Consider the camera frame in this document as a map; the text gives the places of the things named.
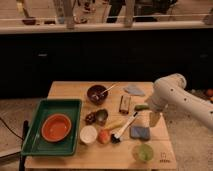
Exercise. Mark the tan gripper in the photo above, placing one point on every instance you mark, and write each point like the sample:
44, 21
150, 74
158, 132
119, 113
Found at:
153, 119

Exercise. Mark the green plastic cup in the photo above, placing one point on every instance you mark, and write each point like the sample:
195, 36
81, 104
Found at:
143, 153

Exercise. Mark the small metal cup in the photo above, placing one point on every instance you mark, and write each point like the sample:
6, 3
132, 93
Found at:
101, 116

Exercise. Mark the white cup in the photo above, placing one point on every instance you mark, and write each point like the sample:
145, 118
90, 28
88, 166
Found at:
88, 134

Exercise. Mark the blue sponge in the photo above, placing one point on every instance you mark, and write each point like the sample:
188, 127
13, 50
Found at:
138, 132

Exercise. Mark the brown rectangular block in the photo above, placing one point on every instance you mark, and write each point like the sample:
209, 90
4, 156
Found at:
124, 104

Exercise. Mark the yellow banana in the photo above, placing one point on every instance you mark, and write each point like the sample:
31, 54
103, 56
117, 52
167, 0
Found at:
113, 125

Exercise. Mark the grey cloth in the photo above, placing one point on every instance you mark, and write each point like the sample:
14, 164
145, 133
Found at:
134, 91

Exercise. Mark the wooden table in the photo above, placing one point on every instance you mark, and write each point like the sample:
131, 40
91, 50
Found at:
109, 156

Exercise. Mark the red apple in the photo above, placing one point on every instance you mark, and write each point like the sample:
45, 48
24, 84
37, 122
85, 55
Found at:
104, 136

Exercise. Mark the metal spoon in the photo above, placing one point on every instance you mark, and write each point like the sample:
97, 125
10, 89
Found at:
109, 88

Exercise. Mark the dark brown bowl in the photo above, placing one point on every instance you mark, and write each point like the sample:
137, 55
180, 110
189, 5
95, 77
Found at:
92, 94

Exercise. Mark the dark grape bunch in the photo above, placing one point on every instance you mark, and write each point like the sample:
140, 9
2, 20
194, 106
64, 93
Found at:
90, 118

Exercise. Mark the orange bowl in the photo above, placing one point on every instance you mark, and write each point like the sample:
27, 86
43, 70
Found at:
56, 127

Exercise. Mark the green plastic tray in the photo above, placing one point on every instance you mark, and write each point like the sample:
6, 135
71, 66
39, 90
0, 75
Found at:
35, 145

